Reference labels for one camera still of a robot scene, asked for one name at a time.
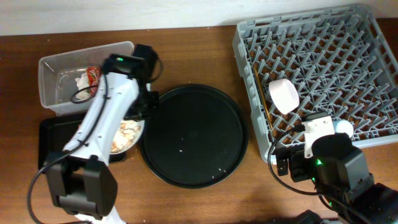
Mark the light blue cup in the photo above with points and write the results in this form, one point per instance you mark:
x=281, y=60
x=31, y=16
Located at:
x=343, y=126

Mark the white pink bowl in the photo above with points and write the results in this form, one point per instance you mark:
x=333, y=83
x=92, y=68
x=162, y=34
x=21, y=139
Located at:
x=284, y=95

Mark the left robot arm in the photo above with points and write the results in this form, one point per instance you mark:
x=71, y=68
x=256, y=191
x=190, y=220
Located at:
x=78, y=177

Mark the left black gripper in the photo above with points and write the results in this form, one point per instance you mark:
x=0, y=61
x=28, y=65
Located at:
x=140, y=114

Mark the clear plastic bin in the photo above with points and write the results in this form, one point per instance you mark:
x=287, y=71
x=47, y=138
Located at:
x=57, y=74

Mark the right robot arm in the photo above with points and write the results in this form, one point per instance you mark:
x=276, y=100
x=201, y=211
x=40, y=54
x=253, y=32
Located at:
x=342, y=180

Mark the white tissue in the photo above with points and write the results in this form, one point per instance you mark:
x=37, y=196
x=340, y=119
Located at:
x=81, y=83

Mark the wooden chopstick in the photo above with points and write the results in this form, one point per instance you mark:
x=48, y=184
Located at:
x=262, y=95

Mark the grey dishwasher rack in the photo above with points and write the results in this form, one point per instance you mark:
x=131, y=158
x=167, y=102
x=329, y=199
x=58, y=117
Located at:
x=339, y=62

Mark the round black tray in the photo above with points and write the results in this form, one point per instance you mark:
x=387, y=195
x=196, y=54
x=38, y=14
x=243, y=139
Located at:
x=197, y=138

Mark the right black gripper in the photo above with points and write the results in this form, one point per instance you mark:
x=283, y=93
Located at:
x=295, y=157

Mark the grey plate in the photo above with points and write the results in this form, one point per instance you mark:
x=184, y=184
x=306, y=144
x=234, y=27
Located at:
x=130, y=137

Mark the red snack wrapper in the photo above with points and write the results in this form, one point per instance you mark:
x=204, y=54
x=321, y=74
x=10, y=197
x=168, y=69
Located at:
x=93, y=75

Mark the black rectangular tray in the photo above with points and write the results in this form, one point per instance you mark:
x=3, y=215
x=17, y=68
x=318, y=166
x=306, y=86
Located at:
x=55, y=132

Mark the peanuts and rice scraps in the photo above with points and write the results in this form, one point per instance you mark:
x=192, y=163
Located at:
x=126, y=135

